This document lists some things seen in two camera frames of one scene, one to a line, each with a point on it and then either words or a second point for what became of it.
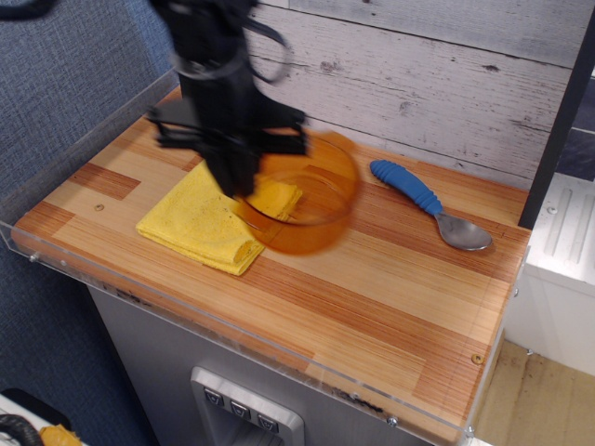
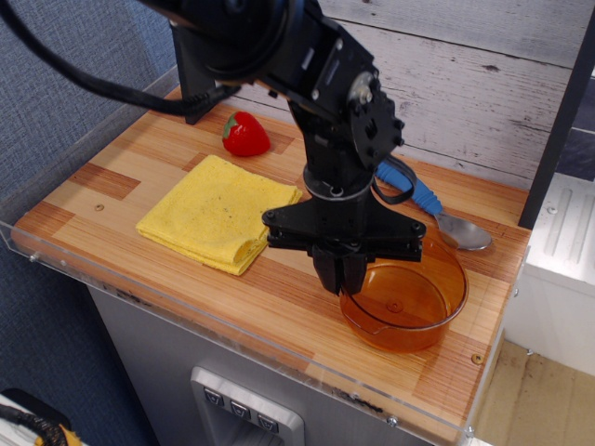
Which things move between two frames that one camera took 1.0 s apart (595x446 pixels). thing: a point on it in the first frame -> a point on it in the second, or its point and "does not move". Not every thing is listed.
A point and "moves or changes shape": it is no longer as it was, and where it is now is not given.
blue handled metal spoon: x=455 y=231 does not move
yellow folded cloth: x=200 y=219 does not move
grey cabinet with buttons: x=198 y=389 does not move
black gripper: x=226 y=119 -> x=344 y=221
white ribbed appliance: x=553 y=312 does not move
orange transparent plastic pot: x=300 y=203 moves or changes shape
